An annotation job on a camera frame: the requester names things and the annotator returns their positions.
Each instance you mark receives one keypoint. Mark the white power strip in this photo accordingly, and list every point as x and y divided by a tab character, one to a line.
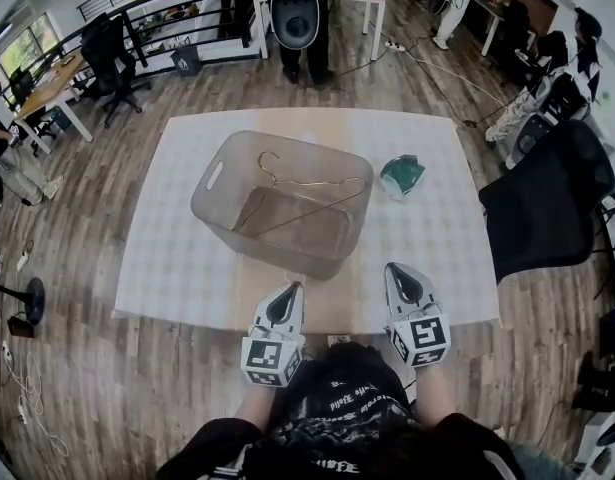
394	45
7	350
22	261

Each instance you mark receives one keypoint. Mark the wooden desk with white legs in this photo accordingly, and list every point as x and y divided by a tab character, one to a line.
47	88

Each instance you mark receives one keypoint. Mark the dark grey trash bin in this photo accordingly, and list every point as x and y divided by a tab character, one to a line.
187	62

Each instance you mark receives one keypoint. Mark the black metal railing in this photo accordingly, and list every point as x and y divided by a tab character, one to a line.
137	13

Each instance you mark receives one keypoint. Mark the black mesh office chair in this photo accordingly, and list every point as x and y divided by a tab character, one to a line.
547	203

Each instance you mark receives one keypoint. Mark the person's right forearm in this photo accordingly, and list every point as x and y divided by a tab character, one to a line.
431	393

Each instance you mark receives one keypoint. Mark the person's left forearm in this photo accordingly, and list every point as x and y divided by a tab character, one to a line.
257	405

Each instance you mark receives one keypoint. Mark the dark table with white legs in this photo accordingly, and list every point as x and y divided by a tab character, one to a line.
487	8

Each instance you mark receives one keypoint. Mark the green and white crumpled cloth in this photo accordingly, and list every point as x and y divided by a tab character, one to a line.
402	175

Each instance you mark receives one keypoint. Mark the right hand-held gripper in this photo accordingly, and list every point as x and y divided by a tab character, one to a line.
427	338

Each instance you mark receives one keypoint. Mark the gold metal clothes hanger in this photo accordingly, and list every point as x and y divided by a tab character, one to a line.
307	183

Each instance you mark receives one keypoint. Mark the black round fan base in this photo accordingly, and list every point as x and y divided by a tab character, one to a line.
34	300

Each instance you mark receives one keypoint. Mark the white checkered tablecloth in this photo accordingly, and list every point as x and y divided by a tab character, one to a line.
417	248

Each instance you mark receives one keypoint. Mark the person's black printed shirt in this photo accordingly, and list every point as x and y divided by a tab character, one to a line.
347	433

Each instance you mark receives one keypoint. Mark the translucent grey plastic container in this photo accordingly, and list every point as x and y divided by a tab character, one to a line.
222	203

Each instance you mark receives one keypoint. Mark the small brown box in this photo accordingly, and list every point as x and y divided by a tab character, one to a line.
21	327

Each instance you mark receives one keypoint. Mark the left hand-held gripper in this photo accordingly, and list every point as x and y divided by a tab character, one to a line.
267	355

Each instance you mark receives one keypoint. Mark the black swivel office chair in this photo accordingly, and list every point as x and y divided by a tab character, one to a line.
107	63

